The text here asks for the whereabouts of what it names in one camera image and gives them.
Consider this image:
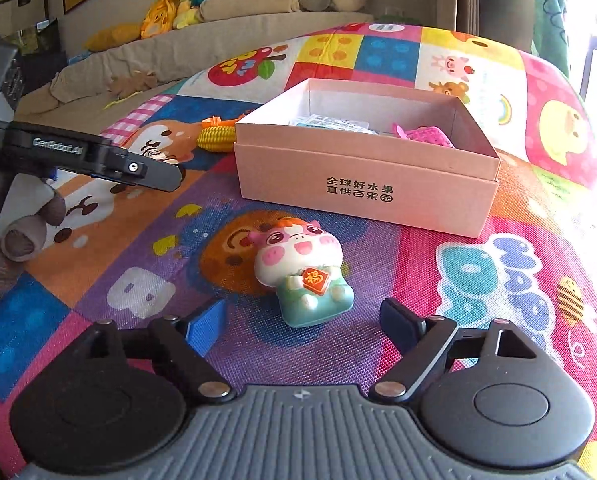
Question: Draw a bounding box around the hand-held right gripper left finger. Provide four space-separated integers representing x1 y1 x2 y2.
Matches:
81 300 236 403

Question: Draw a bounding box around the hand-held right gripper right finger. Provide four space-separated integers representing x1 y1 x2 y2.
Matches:
371 297 536 403

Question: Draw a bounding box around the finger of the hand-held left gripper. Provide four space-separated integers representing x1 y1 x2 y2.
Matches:
91 147 184 193

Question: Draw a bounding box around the pink cow figurine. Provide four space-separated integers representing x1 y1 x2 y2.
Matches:
251 217 355 329

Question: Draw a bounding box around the pink cardboard box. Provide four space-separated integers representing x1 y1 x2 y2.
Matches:
233 77 501 240

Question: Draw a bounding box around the blue tissue packet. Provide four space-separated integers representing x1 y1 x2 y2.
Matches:
287 112 376 135

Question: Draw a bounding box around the pink plastic toy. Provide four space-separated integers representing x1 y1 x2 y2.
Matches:
391 122 455 149

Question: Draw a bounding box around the person's left hand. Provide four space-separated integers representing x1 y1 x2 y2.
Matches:
0 189 68 301

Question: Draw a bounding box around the corn toy with orange husk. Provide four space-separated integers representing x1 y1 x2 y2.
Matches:
195 114 245 152

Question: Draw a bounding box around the colourful printed play mat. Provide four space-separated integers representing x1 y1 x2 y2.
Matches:
0 22 597 480

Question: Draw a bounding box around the brown plush toy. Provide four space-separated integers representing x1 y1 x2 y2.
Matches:
108 70 160 99

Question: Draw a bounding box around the dark framed board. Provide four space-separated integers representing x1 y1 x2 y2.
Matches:
3 19 62 63

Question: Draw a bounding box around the beige sofa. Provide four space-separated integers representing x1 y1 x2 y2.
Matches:
16 10 375 117

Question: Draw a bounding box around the yellow pillow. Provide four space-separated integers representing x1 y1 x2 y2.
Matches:
85 23 142 52

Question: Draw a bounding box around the yellow orange striped plush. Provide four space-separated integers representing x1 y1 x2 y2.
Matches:
140 0 175 39

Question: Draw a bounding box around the yellow duck plush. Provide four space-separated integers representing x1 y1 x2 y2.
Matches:
170 0 205 30

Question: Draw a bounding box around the green printed cloth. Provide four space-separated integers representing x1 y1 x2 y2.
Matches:
532 0 572 79

